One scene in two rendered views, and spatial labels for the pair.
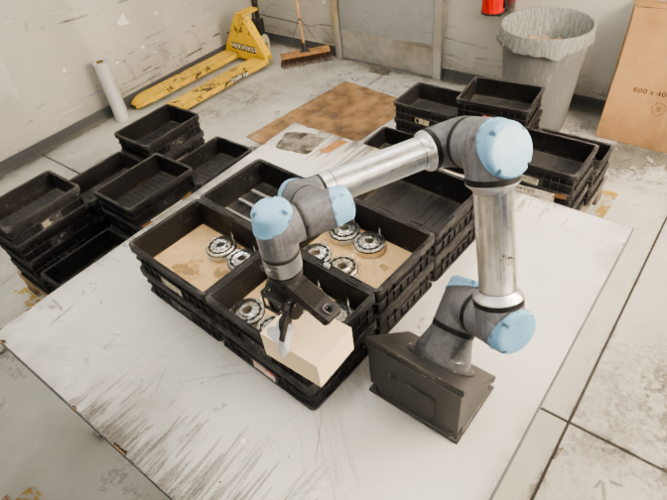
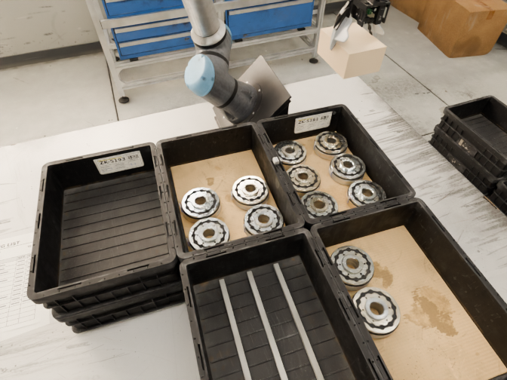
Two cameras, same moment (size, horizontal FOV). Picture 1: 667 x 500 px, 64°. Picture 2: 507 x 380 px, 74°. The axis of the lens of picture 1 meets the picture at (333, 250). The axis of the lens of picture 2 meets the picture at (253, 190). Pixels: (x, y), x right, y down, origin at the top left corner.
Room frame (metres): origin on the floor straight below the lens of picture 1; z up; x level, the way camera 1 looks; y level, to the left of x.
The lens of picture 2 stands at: (1.72, 0.26, 1.58)
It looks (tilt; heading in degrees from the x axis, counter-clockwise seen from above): 50 degrees down; 207
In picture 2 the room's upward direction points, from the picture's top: straight up
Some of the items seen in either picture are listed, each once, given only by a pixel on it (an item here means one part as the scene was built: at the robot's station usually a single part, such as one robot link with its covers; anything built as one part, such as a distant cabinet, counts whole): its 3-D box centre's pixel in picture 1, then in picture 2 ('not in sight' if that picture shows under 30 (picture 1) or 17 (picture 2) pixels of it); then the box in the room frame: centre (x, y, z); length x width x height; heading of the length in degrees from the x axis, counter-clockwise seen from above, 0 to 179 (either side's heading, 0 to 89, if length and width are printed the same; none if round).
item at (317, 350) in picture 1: (308, 340); (349, 50); (0.74, 0.08, 1.08); 0.16 x 0.12 x 0.07; 48
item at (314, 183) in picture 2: not in sight; (302, 177); (1.08, 0.09, 0.86); 0.10 x 0.10 x 0.01
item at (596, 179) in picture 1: (563, 167); not in sight; (2.36, -1.31, 0.26); 0.40 x 0.30 x 0.23; 47
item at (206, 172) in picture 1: (215, 184); not in sight; (2.56, 0.61, 0.31); 0.40 x 0.30 x 0.34; 137
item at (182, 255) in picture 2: (355, 239); (223, 181); (1.24, -0.07, 0.92); 0.40 x 0.30 x 0.02; 44
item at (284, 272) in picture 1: (281, 262); not in sight; (0.76, 0.10, 1.32); 0.08 x 0.08 x 0.05
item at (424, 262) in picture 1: (356, 251); (224, 194); (1.24, -0.07, 0.87); 0.40 x 0.30 x 0.11; 44
